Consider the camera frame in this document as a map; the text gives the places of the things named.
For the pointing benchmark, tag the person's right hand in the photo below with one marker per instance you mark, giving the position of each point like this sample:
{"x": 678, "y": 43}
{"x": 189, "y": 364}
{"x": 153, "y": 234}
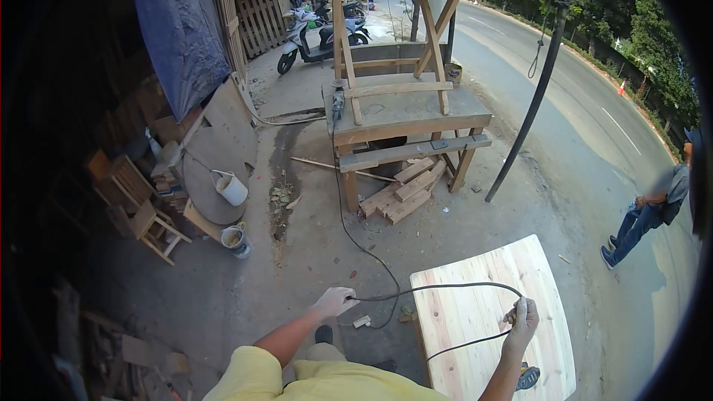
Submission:
{"x": 523, "y": 323}

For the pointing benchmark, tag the person's left hand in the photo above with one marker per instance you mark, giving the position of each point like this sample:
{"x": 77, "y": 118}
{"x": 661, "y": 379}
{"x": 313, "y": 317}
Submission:
{"x": 333, "y": 302}

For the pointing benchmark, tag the person's left fingers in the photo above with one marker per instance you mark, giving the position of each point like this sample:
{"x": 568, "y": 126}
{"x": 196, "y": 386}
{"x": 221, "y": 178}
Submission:
{"x": 348, "y": 296}

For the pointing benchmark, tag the person's right fingers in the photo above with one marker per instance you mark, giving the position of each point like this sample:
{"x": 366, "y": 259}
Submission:
{"x": 515, "y": 314}

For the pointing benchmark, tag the light wooden table top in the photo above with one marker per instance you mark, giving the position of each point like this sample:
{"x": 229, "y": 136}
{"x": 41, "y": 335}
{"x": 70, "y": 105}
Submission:
{"x": 496, "y": 317}

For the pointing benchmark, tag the white power socket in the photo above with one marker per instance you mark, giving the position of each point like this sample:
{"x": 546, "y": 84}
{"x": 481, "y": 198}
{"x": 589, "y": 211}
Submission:
{"x": 361, "y": 321}

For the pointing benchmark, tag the person's legs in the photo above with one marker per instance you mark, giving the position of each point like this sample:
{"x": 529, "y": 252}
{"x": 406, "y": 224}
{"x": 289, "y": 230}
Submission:
{"x": 345, "y": 348}

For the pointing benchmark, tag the person's body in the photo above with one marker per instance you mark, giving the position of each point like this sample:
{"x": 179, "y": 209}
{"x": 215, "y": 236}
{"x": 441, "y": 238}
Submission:
{"x": 312, "y": 381}

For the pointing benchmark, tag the pile of wooden planks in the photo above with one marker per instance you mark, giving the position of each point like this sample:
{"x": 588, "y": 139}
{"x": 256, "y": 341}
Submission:
{"x": 404, "y": 189}

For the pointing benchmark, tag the dirty paint can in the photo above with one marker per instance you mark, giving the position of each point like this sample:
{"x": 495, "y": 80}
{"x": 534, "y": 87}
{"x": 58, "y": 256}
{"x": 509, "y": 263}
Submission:
{"x": 235, "y": 239}

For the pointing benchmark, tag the long thin wooden strip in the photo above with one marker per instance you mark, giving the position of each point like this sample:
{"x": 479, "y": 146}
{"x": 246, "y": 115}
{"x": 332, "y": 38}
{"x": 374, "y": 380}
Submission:
{"x": 340, "y": 168}

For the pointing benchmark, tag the white bucket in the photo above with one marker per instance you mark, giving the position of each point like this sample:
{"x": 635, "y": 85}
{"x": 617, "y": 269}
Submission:
{"x": 231, "y": 186}

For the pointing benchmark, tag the round wooden board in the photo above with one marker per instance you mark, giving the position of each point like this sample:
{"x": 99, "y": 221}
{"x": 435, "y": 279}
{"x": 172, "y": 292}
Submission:
{"x": 214, "y": 178}

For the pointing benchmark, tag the wooden workbench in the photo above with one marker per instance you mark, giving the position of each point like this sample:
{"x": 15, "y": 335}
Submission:
{"x": 401, "y": 122}

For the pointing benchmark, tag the angle grinder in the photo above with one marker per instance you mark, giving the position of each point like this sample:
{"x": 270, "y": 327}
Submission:
{"x": 337, "y": 101}

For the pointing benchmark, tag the small wooden chair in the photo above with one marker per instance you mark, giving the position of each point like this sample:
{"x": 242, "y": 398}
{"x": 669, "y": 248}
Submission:
{"x": 153, "y": 228}

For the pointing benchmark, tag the black metal pole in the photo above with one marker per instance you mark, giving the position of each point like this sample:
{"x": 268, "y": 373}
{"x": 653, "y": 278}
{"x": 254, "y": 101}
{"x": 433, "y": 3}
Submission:
{"x": 535, "y": 78}

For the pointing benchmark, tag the rusty paint can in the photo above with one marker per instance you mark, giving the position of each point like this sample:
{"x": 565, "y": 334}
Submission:
{"x": 453, "y": 73}

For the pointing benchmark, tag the orange traffic cone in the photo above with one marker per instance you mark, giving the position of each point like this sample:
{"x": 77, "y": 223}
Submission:
{"x": 621, "y": 88}

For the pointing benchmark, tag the white scooter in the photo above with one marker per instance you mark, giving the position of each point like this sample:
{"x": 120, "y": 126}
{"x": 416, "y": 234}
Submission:
{"x": 312, "y": 39}

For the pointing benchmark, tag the upturned wooden folding table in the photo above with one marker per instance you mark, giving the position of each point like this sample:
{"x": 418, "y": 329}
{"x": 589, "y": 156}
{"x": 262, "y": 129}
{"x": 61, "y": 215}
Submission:
{"x": 390, "y": 28}

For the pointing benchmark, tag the blue tarpaulin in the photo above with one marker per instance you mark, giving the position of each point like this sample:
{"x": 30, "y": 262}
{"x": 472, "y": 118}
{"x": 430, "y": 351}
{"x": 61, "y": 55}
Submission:
{"x": 178, "y": 28}

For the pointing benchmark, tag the wooden pallet wall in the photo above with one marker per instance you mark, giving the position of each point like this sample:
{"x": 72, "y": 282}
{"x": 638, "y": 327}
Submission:
{"x": 256, "y": 5}

